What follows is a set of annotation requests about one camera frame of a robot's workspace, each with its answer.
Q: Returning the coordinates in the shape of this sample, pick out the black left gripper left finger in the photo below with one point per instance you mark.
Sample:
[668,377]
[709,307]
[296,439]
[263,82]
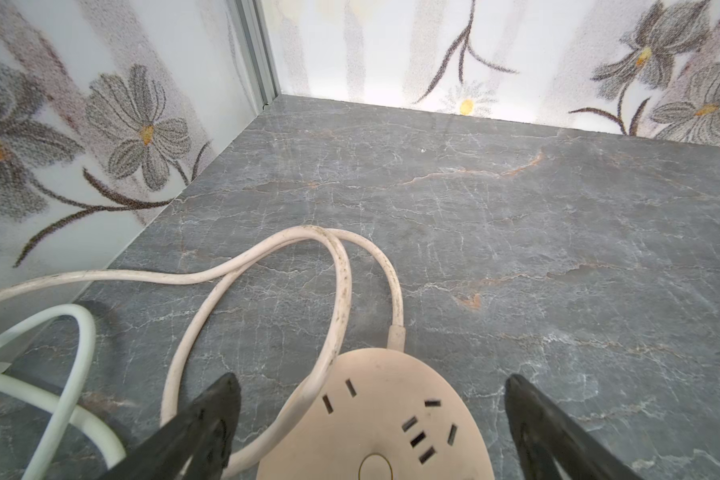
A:
[195,444]

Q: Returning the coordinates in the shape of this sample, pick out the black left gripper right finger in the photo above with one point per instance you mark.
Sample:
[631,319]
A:
[549,442]

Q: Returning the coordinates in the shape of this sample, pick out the round pink power socket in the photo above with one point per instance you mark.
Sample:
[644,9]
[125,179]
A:
[382,414]

